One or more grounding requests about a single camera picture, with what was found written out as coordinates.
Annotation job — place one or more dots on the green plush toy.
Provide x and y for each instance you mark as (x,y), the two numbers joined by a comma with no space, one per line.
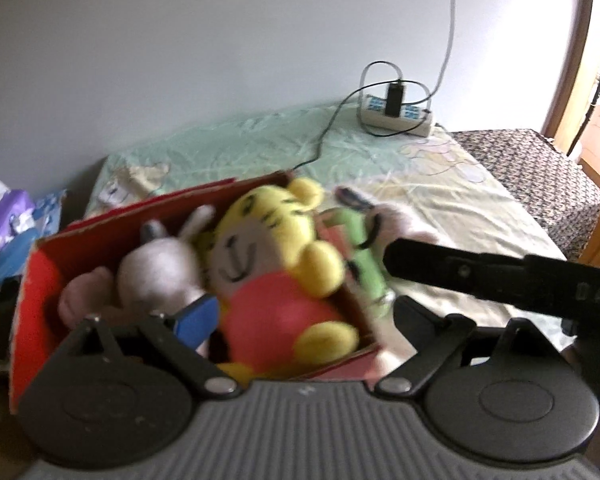
(364,270)

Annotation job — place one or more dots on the white rabbit plush toy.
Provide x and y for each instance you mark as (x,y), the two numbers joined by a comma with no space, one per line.
(155,275)

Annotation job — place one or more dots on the white power strip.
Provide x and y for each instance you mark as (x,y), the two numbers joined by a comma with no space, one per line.
(419,127)

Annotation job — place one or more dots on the brown patterned blanket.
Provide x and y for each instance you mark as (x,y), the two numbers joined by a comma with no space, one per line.
(539,175)

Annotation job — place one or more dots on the pink teddy bear plush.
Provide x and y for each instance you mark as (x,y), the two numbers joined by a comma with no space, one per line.
(82,300)

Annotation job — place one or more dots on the purple tissue pack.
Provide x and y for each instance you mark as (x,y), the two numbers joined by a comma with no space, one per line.
(12,210)

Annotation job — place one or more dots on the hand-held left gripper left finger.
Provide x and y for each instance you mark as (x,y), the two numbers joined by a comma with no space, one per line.
(197,320)

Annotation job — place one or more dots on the black charger adapter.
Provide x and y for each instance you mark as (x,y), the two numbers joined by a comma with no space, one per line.
(394,100)

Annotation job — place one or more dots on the blue printed packet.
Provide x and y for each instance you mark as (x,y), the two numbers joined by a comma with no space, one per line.
(50,207)

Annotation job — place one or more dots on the wooden door frame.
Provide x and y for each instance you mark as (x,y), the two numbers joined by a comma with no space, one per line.
(572,60)

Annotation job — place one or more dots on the yellow tiger plush toy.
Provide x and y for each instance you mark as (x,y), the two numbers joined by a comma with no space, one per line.
(275,310)

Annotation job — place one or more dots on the blue oval lid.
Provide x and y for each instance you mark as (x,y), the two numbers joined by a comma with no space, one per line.
(15,255)

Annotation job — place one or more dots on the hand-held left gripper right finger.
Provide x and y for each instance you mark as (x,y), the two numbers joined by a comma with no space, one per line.
(414,320)

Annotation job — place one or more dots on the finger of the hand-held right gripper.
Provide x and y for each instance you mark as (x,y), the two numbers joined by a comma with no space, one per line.
(454,270)

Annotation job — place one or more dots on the red cardboard box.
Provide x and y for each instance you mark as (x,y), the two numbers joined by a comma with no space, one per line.
(40,290)

